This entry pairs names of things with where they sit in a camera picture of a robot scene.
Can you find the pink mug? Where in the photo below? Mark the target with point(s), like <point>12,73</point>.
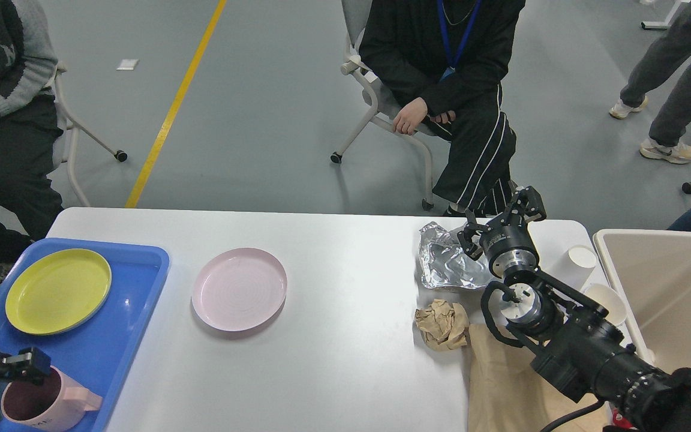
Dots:
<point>58,404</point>

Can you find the white office chair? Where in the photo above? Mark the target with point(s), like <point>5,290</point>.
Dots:
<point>382,106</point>

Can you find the beige plastic bin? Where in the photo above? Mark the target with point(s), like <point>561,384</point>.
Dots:
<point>651,270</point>

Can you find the left white chair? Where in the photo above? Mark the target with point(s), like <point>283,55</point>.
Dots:
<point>66,146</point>

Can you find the yellow plate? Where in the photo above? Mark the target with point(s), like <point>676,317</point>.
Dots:
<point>59,292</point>

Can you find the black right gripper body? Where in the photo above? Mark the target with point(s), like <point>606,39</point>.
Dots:
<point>508,246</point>

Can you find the person in black tracksuit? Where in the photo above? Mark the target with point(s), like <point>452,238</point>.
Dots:
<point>444,62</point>

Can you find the person in grey sweater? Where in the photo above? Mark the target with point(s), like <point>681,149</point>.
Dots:
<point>28,126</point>

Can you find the crumpled aluminium foil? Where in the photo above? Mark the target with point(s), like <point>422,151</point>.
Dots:
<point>443,263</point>

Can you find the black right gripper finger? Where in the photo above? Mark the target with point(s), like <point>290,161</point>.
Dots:
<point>470,235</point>
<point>526,206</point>

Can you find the pink plate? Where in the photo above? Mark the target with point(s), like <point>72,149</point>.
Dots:
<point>239,289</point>

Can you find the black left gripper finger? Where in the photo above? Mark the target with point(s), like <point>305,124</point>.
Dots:
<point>30,365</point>

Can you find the white paper cup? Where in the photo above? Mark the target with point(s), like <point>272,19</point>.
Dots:
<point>610,299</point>
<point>575,266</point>

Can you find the brown paper bag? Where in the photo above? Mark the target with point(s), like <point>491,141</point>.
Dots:
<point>506,394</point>

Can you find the white paper scrap on floor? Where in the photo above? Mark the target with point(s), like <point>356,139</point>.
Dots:
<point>127,64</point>

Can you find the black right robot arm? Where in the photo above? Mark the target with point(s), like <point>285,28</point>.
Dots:
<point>575,347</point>

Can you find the blue plastic tray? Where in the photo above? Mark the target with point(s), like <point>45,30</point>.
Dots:
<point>99,352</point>

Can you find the crumpled brown paper ball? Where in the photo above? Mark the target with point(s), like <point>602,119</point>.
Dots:
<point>443,325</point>

